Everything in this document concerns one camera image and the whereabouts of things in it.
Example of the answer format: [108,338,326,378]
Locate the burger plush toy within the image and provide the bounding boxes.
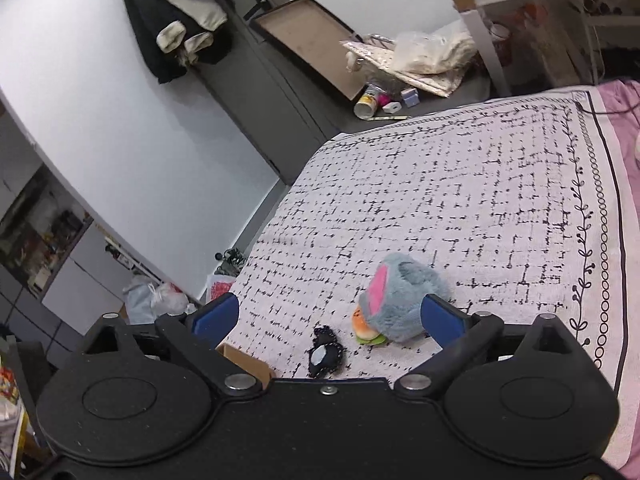
[352,307,386,346]

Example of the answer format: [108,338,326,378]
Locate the white cabinet with shelf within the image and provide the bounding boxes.
[1,165,134,367]

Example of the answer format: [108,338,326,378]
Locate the black jacket hanging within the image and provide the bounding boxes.
[124,0,232,84]

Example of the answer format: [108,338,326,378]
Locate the red white plastic bag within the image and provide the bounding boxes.
[205,274,235,304]

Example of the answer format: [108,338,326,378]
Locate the cardboard box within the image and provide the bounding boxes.
[216,342,274,389]

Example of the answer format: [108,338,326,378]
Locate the framed brown board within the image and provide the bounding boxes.
[250,0,366,102]

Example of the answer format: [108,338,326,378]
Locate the dark grey door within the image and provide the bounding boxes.
[195,0,352,184]

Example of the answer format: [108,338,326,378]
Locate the black plush with white belly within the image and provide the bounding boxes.
[307,325,345,379]

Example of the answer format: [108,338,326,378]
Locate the pink bed sheet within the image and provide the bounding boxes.
[598,79,640,214]

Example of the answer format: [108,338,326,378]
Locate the paper cup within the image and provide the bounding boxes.
[354,84,381,120]

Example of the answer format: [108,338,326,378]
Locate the grey white garbage bags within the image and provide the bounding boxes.
[122,275,196,325]

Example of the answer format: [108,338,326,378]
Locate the beige tote bag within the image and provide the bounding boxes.
[341,20,477,98]

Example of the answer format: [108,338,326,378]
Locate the white black patterned blanket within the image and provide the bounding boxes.
[229,87,639,469]

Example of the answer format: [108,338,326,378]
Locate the grey pink plush toy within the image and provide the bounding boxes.
[357,254,452,344]

